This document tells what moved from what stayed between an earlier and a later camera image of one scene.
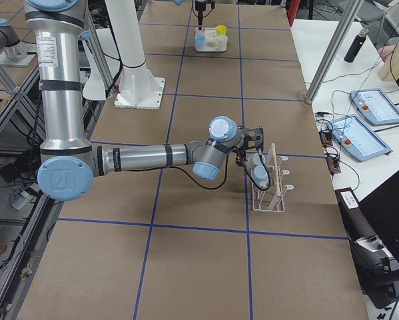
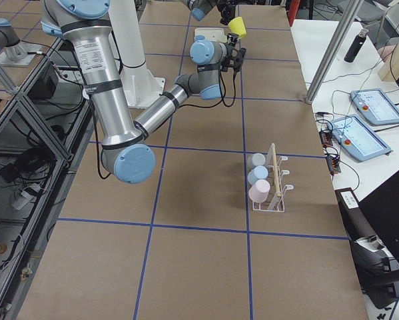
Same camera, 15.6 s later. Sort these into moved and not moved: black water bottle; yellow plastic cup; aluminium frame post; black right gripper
Moved: black right gripper; yellow plastic cup
Not moved: black water bottle; aluminium frame post
